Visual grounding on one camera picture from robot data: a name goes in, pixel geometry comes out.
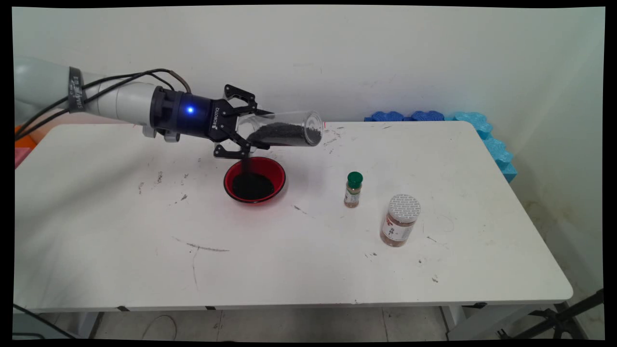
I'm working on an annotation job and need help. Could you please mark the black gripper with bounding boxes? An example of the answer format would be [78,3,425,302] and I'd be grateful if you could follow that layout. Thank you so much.
[149,84,275,160]

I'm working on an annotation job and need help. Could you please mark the clear jar with black seeds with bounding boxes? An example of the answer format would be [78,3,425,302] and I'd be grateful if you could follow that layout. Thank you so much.
[235,111,324,150]

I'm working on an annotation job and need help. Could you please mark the red bowl with black rim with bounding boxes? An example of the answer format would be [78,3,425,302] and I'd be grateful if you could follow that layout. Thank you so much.
[223,156,287,204]

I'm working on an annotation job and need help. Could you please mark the black seeds pile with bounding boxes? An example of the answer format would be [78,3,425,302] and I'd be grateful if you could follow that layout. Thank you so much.
[231,159,276,202]

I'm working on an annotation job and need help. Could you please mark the green-capped spice bottle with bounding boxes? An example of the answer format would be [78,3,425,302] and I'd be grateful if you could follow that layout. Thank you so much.
[344,172,363,209]

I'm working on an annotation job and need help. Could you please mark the dark blue foam piece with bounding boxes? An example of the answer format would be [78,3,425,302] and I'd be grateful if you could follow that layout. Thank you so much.
[409,110,445,122]
[364,111,405,122]

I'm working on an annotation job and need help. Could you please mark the white-lidded spice jar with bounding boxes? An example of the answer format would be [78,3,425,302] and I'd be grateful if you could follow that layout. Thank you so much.
[380,194,421,248]

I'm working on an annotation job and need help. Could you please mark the orange block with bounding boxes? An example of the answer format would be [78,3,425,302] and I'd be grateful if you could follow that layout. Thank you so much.
[14,126,37,150]

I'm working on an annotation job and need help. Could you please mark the light blue foam mat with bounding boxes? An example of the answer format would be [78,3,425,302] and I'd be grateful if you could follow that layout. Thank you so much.
[446,112,518,183]

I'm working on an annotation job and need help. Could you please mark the black tripod stand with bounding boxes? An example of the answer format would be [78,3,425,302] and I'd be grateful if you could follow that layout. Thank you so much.
[496,288,604,340]

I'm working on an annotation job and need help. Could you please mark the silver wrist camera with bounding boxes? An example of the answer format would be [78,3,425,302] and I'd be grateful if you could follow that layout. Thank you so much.
[143,125,182,144]

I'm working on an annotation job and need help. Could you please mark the black cables along arm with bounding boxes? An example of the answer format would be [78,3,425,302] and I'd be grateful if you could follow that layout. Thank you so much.
[14,68,192,141]

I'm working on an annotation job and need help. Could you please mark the grey strap on arm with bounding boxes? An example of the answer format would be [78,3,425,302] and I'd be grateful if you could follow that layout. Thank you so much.
[67,67,88,114]

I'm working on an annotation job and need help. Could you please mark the thin cable loop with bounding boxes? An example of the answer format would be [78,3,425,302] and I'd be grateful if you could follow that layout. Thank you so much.
[142,315,178,340]

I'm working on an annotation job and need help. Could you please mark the black floor cable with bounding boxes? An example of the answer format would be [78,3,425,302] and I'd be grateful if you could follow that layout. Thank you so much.
[13,304,77,339]

